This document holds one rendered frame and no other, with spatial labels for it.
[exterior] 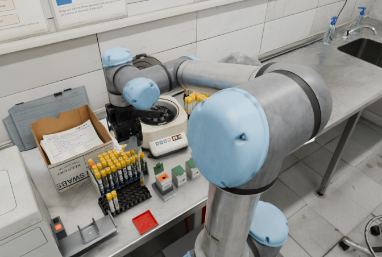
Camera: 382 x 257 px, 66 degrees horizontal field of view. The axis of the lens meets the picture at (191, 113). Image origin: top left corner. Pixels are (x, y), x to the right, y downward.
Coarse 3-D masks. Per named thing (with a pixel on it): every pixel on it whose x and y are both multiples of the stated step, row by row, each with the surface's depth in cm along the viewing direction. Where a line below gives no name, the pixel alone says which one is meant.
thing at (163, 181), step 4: (164, 172) 108; (156, 176) 106; (160, 176) 106; (164, 176) 106; (168, 176) 106; (156, 180) 107; (160, 180) 105; (164, 180) 105; (168, 180) 106; (160, 184) 105; (164, 184) 105; (168, 184) 107; (160, 188) 107; (164, 188) 106
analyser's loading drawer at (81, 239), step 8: (112, 216) 95; (88, 224) 94; (96, 224) 92; (104, 224) 95; (112, 224) 95; (80, 232) 89; (88, 232) 93; (96, 232) 93; (104, 232) 93; (112, 232) 93; (64, 240) 91; (72, 240) 91; (80, 240) 91; (88, 240) 91; (96, 240) 91; (64, 248) 89; (72, 248) 89; (80, 248) 89; (64, 256) 87
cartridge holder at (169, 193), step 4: (152, 184) 111; (156, 184) 109; (156, 188) 109; (168, 188) 107; (172, 188) 109; (160, 192) 107; (164, 192) 107; (168, 192) 108; (172, 192) 108; (176, 192) 108; (160, 196) 108; (164, 196) 107; (168, 196) 107; (172, 196) 108; (164, 200) 106
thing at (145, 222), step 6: (138, 216) 101; (144, 216) 102; (150, 216) 102; (138, 222) 100; (144, 222) 100; (150, 222) 100; (156, 222) 99; (138, 228) 98; (144, 228) 98; (150, 228) 98
